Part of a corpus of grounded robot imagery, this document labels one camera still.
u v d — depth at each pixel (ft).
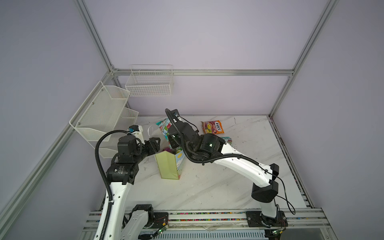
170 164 2.51
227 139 3.41
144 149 1.94
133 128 1.97
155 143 2.06
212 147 1.42
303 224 2.41
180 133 1.37
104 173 1.45
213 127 3.64
